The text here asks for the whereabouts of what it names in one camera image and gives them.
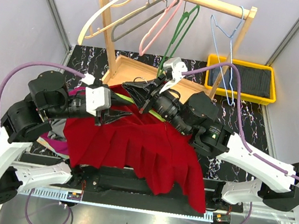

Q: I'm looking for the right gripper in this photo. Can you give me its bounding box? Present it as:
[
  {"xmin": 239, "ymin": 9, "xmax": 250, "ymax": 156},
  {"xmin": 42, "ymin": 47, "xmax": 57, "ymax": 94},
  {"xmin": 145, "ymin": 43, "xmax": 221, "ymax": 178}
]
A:
[{"xmin": 116, "ymin": 68, "xmax": 199, "ymax": 137}]

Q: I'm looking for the yellow-green hanger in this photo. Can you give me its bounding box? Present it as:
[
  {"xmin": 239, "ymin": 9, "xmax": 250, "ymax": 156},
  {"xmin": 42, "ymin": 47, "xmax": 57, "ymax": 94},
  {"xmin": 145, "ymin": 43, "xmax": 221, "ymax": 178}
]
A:
[{"xmin": 116, "ymin": 80, "xmax": 165, "ymax": 121}]

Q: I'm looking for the pink hanger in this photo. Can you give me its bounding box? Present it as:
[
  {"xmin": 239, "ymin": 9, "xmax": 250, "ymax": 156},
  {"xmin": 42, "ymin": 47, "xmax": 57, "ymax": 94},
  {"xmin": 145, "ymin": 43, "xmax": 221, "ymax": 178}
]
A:
[{"xmin": 138, "ymin": 0, "xmax": 182, "ymax": 56}]

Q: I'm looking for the green hanger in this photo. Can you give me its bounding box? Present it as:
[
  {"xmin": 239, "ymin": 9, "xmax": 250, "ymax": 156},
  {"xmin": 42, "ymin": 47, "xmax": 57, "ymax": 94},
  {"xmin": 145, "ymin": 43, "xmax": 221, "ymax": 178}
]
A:
[{"xmin": 156, "ymin": 0, "xmax": 200, "ymax": 76}]

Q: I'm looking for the grey garment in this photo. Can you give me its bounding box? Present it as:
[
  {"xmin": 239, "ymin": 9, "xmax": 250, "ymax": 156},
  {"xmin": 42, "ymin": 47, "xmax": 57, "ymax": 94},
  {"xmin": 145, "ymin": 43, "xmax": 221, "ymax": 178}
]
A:
[{"xmin": 47, "ymin": 119, "xmax": 66, "ymax": 142}]

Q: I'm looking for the grey hanger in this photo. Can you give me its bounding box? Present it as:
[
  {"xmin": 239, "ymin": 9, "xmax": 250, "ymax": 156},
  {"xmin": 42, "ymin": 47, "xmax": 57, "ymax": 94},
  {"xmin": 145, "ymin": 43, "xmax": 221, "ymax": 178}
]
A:
[{"xmin": 110, "ymin": 0, "xmax": 171, "ymax": 49}]

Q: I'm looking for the magenta skirt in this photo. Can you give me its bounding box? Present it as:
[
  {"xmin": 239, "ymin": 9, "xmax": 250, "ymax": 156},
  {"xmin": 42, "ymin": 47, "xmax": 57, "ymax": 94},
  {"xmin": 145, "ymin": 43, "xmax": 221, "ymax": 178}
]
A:
[{"xmin": 36, "ymin": 81, "xmax": 87, "ymax": 159}]

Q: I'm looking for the red skirt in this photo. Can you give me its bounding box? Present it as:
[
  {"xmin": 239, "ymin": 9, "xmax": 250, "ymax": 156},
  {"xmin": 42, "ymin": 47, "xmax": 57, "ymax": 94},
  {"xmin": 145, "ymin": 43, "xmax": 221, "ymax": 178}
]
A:
[{"xmin": 54, "ymin": 77, "xmax": 222, "ymax": 215}]

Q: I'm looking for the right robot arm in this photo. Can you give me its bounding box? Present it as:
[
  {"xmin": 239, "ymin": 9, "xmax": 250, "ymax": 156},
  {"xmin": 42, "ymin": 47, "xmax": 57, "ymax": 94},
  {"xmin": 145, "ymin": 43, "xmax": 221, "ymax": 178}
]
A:
[{"xmin": 122, "ymin": 75, "xmax": 299, "ymax": 212}]

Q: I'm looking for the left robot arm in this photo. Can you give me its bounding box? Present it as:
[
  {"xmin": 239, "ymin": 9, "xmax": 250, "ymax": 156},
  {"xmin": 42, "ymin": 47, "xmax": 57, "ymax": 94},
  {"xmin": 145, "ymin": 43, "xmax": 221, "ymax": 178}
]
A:
[{"xmin": 0, "ymin": 71, "xmax": 131, "ymax": 204}]

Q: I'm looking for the wooden clothes rack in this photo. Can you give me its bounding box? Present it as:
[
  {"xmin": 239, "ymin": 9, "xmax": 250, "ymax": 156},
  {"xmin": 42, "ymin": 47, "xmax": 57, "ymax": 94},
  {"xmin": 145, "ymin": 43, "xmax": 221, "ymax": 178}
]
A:
[{"xmin": 79, "ymin": 0, "xmax": 259, "ymax": 104}]

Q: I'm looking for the blue-grey folded cloth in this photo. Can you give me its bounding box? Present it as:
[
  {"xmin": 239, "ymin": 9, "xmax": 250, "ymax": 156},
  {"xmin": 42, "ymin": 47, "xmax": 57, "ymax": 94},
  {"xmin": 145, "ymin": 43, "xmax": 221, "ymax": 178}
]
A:
[{"xmin": 208, "ymin": 65, "xmax": 233, "ymax": 90}]

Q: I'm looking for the dark striped folded cloth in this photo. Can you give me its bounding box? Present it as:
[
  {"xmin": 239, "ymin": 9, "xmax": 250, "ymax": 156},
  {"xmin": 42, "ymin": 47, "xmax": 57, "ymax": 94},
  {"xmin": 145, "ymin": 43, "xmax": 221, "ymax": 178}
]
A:
[{"xmin": 235, "ymin": 65, "xmax": 271, "ymax": 98}]

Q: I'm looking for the yellow plastic bin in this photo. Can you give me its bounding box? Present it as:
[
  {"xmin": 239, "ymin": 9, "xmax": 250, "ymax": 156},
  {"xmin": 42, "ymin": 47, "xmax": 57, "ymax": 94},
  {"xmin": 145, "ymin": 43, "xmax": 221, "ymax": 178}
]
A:
[{"xmin": 204, "ymin": 54, "xmax": 276, "ymax": 105}]

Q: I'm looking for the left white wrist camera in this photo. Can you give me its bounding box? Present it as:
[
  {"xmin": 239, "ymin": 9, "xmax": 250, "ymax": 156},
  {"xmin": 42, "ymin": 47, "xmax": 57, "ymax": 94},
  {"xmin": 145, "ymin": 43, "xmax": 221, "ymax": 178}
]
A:
[{"xmin": 82, "ymin": 73, "xmax": 111, "ymax": 116}]

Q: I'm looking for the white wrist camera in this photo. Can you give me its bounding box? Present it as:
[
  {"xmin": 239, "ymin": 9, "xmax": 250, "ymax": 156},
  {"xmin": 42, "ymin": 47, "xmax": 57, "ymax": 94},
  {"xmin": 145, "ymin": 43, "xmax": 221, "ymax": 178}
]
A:
[
  {"xmin": 82, "ymin": 73, "xmax": 111, "ymax": 116},
  {"xmin": 159, "ymin": 57, "xmax": 188, "ymax": 94}
]

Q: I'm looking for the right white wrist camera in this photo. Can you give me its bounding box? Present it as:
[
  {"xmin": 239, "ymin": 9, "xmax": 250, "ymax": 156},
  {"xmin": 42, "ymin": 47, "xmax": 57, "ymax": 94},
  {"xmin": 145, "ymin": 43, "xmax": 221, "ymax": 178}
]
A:
[{"xmin": 159, "ymin": 57, "xmax": 188, "ymax": 94}]

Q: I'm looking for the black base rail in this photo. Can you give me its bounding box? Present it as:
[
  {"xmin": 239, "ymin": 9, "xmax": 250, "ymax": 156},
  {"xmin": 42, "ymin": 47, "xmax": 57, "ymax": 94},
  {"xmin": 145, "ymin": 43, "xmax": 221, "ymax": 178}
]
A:
[{"xmin": 53, "ymin": 166, "xmax": 243, "ymax": 222}]

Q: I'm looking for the light blue wire hanger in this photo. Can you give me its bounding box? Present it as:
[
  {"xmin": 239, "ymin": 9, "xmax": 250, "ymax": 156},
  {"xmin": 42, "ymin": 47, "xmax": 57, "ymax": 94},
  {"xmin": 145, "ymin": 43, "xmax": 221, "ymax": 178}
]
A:
[{"xmin": 198, "ymin": 2, "xmax": 250, "ymax": 108}]

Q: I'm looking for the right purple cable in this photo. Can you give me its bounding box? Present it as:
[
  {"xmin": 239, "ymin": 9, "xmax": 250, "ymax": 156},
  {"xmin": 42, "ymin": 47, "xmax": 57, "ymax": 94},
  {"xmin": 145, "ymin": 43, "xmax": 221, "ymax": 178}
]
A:
[{"xmin": 162, "ymin": 56, "xmax": 299, "ymax": 224}]

